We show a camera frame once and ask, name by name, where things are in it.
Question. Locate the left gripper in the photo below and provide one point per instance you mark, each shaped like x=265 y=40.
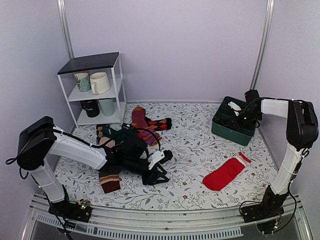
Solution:
x=151 y=179

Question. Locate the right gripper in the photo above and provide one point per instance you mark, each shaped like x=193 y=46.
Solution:
x=238 y=125

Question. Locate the green divided organizer bin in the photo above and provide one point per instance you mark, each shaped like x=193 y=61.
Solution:
x=218 y=128

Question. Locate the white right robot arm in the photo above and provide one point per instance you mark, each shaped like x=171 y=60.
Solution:
x=302 y=130

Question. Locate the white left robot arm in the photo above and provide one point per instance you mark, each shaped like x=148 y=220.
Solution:
x=43 y=138

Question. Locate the dark teal sock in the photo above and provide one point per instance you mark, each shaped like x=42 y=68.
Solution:
x=119 y=135

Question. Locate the beige brown striped sock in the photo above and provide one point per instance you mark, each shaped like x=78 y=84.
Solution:
x=109 y=176

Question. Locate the maroon purple striped sock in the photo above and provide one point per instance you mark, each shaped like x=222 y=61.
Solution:
x=138 y=121

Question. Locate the red black argyle sock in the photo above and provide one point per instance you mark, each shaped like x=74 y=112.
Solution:
x=160 y=124

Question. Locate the pale green mug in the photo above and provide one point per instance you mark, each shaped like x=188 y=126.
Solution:
x=106 y=106

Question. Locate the black mug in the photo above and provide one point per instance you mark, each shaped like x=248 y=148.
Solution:
x=91 y=108

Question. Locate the red sock with white cuff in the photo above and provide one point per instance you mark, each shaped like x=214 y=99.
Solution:
x=221 y=177

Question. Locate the floral white table mat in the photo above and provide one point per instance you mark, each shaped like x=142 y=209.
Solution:
x=196 y=153

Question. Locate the cream white mug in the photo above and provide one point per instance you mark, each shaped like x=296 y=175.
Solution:
x=99 y=83

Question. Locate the white shelf with black top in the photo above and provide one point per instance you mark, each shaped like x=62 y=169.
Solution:
x=105 y=62

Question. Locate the teal patterned mug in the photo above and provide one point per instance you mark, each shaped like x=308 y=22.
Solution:
x=82 y=81

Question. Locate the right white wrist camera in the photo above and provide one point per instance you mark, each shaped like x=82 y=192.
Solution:
x=236 y=108

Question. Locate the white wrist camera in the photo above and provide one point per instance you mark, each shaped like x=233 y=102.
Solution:
x=154 y=158
x=236 y=108

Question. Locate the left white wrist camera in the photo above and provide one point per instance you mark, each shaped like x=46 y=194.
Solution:
x=154 y=158

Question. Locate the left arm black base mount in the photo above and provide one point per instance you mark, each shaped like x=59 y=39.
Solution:
x=78 y=211

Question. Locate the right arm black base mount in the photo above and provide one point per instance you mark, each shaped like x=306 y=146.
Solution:
x=270 y=206

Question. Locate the right aluminium corner post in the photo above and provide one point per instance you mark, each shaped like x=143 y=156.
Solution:
x=263 y=43

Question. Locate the aluminium corner post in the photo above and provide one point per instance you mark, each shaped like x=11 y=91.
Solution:
x=263 y=43
x=65 y=28

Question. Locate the left aluminium corner post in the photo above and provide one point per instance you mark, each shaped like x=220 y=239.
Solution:
x=65 y=28

